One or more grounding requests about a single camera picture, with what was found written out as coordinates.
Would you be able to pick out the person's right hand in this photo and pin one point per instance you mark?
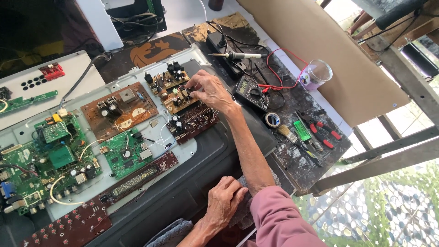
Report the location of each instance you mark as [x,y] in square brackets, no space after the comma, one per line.
[214,92]

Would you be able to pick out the person's left hand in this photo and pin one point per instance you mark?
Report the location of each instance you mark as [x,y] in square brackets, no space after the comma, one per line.
[221,204]

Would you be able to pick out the person's right fingers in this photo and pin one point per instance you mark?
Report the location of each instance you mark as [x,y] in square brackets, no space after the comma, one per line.
[196,82]

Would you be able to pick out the brown board with green terminal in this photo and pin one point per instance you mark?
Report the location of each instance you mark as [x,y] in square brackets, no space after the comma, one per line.
[178,103]

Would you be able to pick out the small brown board black capacitors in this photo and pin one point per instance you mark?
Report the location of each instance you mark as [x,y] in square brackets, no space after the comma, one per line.
[166,79]

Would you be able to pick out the black power strip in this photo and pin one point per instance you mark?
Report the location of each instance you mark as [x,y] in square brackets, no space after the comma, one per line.
[223,55]

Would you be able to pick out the dark red amplifier circuit board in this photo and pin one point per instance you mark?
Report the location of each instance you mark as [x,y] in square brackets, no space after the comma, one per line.
[193,121]

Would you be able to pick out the soldering iron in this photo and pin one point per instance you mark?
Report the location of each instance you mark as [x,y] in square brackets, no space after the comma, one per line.
[241,55]

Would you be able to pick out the black digital multimeter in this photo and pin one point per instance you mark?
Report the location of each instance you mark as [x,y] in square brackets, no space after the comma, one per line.
[252,93]

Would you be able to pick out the dark brown bottle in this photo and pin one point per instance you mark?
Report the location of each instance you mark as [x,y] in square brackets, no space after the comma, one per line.
[216,4]

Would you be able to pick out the large brown power circuit board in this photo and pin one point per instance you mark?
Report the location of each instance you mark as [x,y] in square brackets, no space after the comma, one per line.
[118,109]

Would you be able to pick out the black multimeter probe lead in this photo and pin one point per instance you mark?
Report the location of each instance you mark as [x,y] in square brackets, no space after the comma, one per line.
[279,99]

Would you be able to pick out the black electrical tape roll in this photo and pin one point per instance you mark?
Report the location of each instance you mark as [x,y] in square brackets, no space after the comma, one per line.
[272,119]

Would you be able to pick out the red multimeter probe lead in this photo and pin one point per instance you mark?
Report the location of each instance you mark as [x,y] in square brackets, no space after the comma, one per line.
[286,67]

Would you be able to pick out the grey television back panel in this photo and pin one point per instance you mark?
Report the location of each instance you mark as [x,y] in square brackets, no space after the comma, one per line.
[195,178]

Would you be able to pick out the medium green circuit board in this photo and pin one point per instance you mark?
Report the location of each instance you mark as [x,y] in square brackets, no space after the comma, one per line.
[123,156]

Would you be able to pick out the small paint brush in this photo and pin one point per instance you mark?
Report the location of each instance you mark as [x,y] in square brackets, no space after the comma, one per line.
[288,133]

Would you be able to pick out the long dark display circuit board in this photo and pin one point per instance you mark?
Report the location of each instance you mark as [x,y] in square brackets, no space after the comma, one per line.
[137,179]

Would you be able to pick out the white plastic casing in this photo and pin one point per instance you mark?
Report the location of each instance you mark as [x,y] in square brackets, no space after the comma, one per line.
[99,22]

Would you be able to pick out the green transparent lighter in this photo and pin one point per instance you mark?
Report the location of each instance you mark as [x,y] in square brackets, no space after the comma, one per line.
[301,130]

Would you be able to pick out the clear glass jar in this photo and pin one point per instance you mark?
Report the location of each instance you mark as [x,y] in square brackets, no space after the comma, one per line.
[317,73]

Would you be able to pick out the white metal panel with holes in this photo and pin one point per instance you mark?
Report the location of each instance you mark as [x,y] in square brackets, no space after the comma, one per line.
[65,80]

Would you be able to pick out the large brown cardboard sheet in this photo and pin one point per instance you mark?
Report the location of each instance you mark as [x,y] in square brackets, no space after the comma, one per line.
[329,51]

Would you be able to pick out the red plastic connector part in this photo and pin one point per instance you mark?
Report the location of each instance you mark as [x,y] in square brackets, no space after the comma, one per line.
[51,70]

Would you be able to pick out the grey towel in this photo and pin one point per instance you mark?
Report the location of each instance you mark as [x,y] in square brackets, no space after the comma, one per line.
[169,234]

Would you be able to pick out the pink shirt sleeve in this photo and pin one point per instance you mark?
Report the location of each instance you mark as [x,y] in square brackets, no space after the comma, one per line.
[281,223]

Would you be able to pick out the dark television screen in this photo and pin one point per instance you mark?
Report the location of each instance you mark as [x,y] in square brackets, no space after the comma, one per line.
[37,31]

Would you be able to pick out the narrow green strip circuit board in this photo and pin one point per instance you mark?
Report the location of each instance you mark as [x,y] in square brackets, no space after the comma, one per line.
[27,101]

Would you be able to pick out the large green main circuit board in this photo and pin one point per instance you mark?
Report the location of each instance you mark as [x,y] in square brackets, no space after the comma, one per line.
[44,168]

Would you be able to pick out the red-brown button circuit board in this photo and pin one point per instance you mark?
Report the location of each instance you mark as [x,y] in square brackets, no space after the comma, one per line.
[70,226]

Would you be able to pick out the black padded seat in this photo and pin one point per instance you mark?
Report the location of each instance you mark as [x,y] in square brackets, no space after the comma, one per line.
[399,12]

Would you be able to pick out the black box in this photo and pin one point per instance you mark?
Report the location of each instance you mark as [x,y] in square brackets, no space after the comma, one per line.
[420,61]

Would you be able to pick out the wooden railing frame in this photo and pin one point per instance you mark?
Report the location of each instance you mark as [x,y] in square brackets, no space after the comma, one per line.
[394,154]

